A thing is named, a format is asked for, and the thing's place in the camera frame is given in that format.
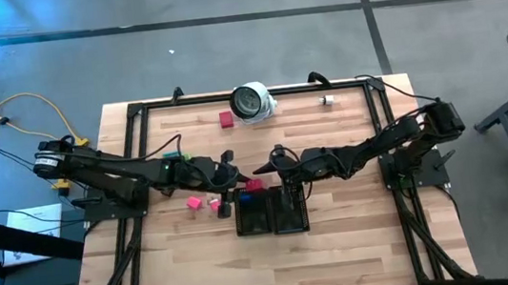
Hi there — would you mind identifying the black metal beam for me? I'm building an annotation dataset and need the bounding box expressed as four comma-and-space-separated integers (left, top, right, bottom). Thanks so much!
0, 209, 86, 269

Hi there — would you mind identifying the pink charger block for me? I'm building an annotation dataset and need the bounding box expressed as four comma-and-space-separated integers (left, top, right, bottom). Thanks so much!
186, 194, 204, 213

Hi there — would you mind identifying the red charger block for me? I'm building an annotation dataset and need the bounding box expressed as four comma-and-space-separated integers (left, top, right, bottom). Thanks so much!
244, 177, 265, 193
218, 110, 236, 130

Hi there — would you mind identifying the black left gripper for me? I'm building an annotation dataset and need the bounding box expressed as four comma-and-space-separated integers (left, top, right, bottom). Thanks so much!
185, 147, 257, 223

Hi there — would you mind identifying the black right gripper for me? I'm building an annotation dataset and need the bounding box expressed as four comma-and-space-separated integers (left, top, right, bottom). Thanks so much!
249, 140, 321, 215

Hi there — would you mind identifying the white cylinder with black rim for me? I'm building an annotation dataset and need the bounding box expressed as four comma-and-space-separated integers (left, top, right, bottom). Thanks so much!
227, 79, 280, 127

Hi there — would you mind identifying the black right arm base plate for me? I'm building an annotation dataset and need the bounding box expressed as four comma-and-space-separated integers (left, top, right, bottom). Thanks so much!
377, 147, 452, 192

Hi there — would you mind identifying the black frame clamp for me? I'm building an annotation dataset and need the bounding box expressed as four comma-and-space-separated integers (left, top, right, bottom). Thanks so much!
305, 69, 331, 89
169, 85, 186, 103

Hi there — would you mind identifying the black slotted plastic basket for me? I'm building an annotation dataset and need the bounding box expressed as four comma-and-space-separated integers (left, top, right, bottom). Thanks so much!
267, 182, 311, 236
231, 183, 274, 237

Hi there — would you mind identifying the black cable to right arm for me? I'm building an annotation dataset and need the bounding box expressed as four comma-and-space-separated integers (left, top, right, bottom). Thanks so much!
354, 65, 440, 112

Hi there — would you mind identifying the black aluminium rig frame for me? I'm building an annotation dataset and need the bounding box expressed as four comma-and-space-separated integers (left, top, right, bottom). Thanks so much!
57, 64, 479, 285

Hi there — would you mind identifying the white paper sheet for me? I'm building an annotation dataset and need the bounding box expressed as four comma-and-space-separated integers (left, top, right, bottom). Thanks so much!
0, 202, 70, 267

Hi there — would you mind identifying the yellow extension cable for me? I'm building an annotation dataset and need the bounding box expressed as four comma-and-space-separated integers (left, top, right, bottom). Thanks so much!
0, 70, 97, 197

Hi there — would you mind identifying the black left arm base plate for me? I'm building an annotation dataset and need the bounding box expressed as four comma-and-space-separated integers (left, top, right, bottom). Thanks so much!
80, 180, 153, 224

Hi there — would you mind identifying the black cable conduit bundle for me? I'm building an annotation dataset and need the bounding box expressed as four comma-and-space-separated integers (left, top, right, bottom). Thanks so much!
69, 215, 152, 285
393, 182, 479, 285

